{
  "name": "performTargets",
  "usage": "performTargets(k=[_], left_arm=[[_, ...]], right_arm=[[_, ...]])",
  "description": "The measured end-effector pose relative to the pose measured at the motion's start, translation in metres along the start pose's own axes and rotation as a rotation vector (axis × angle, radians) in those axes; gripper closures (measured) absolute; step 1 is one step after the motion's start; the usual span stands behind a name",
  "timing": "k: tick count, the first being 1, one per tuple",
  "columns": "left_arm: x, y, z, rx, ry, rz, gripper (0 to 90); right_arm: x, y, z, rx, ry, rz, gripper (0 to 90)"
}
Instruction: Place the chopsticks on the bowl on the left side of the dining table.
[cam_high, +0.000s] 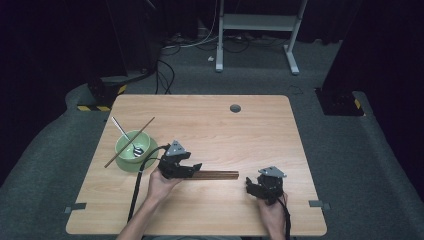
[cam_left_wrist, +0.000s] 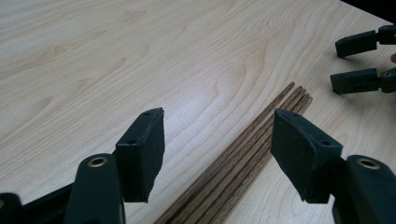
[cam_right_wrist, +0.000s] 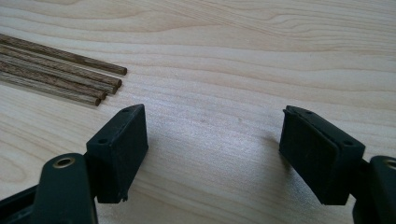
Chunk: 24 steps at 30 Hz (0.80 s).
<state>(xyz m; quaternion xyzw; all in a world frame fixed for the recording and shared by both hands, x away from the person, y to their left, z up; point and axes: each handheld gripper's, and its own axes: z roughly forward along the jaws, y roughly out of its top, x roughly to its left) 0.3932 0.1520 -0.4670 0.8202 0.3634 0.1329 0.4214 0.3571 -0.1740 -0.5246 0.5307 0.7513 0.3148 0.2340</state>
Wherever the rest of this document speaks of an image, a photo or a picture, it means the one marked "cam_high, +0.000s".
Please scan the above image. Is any person's right hand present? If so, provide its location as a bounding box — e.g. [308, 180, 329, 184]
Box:
[257, 196, 288, 233]

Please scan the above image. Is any black stand base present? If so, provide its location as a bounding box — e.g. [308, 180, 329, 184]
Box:
[314, 87, 365, 117]

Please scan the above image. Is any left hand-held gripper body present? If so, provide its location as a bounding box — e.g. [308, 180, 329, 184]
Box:
[157, 139, 192, 180]

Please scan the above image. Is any white metal stand frame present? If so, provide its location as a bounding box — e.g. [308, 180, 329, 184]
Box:
[214, 0, 309, 76]

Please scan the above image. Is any tangle of floor cables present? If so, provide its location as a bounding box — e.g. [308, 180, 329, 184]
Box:
[161, 29, 289, 55]

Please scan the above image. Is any metal spoon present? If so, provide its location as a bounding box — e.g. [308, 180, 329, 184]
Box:
[110, 116, 145, 158]

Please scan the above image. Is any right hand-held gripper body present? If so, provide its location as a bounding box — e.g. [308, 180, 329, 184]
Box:
[257, 165, 287, 205]

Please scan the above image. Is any person's left hand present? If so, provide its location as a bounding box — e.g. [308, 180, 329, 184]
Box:
[146, 167, 183, 205]

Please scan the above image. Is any looped black floor cable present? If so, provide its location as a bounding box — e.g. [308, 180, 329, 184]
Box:
[154, 59, 176, 95]

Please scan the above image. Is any dark curtain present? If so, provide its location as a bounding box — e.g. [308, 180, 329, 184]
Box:
[0, 0, 113, 188]
[322, 0, 424, 201]

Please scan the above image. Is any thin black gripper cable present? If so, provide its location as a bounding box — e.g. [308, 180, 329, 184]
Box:
[281, 194, 292, 240]

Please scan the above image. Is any thick black gripper cable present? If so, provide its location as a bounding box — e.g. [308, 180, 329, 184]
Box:
[126, 144, 171, 223]

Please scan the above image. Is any grey tape strip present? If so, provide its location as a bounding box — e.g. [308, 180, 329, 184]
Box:
[308, 199, 332, 211]
[64, 202, 88, 215]

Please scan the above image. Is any green bowl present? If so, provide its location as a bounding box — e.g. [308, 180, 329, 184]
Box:
[114, 129, 152, 164]

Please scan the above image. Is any green plate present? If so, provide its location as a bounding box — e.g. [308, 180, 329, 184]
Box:
[115, 136, 160, 174]

